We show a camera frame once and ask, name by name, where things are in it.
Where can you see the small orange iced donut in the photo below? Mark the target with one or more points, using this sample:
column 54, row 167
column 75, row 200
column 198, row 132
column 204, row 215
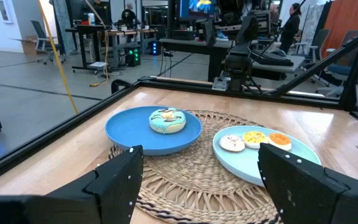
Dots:
column 280, row 143

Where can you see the person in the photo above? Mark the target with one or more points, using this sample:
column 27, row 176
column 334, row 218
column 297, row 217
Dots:
column 291, row 28
column 128, row 15

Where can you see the black standing desk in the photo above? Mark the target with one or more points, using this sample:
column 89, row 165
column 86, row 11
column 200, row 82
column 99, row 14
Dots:
column 85, row 28

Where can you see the monitor with blue screen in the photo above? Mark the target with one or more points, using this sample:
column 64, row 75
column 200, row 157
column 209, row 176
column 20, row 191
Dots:
column 197, row 7

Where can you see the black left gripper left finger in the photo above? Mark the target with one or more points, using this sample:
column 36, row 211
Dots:
column 113, row 186

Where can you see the wooden top desk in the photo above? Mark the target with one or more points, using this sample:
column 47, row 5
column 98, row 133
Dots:
column 126, row 32

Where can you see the light turquoise round plate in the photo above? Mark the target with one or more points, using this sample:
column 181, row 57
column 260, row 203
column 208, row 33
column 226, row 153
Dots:
column 241, row 165

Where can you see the round woven placemat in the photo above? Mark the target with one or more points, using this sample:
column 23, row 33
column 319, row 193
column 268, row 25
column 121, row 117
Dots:
column 191, row 174

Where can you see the black aluminium table frame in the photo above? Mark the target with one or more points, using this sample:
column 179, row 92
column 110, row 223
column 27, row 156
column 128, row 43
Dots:
column 57, row 132

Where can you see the grey desk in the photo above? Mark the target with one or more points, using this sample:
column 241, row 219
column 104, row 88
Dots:
column 191, row 43
column 287, row 68

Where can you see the grey office chair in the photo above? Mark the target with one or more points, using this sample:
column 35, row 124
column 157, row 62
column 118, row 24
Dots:
column 39, row 30

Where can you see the framed wall picture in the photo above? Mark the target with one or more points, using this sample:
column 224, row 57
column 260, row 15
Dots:
column 4, row 9

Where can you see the blue round plate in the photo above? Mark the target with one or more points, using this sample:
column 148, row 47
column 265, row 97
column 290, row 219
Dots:
column 129, row 127

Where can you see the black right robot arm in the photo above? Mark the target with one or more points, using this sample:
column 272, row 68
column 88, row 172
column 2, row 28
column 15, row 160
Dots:
column 239, row 67

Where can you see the black backlit keyboard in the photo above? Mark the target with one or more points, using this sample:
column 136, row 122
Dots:
column 275, row 59

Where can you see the small yellow iced donut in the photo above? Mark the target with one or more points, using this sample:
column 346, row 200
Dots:
column 255, row 141

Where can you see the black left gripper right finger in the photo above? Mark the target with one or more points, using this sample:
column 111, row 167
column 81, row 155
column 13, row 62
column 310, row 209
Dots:
column 306, row 193

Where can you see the white frosted donut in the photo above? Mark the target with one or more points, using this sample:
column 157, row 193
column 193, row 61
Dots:
column 232, row 144

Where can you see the computer with green lights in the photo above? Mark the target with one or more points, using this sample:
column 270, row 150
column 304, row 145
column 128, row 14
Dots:
column 132, row 56

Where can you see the computer with blue lights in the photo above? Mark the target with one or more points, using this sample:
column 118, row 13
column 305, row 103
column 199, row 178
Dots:
column 154, row 47

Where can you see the large teal iced donut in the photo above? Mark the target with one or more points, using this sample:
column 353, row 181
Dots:
column 166, row 127

